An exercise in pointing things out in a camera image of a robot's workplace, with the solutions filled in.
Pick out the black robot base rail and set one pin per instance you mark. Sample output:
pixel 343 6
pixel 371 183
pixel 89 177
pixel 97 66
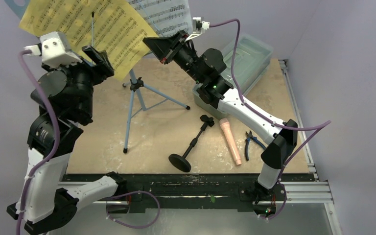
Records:
pixel 237 191

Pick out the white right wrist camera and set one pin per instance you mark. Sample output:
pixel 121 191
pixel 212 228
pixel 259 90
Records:
pixel 199 27

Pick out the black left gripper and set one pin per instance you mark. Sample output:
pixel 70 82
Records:
pixel 102 70

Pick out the clear plastic storage box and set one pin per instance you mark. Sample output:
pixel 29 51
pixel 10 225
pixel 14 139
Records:
pixel 252 60

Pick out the black microphone desk stand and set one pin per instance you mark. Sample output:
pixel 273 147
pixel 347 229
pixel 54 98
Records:
pixel 179 161

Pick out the white sheet music page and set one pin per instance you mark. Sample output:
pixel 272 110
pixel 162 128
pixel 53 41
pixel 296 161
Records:
pixel 166 17

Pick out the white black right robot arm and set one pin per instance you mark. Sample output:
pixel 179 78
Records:
pixel 214 90

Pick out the aluminium frame rail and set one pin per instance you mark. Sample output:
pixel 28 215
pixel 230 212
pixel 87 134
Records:
pixel 312 190

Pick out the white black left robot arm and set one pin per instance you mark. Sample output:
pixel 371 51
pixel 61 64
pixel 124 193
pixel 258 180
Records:
pixel 43 205

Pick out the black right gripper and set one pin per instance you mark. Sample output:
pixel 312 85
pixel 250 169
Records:
pixel 174 47

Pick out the yellow sheet music page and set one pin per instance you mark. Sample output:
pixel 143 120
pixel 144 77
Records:
pixel 110 25

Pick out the blue black pliers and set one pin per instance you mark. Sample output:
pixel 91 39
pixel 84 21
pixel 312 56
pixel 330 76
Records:
pixel 250 137

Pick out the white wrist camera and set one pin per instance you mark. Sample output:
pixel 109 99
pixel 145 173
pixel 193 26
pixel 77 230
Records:
pixel 55 48
pixel 199 27

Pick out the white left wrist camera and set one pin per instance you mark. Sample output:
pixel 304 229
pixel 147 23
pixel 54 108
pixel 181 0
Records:
pixel 55 48

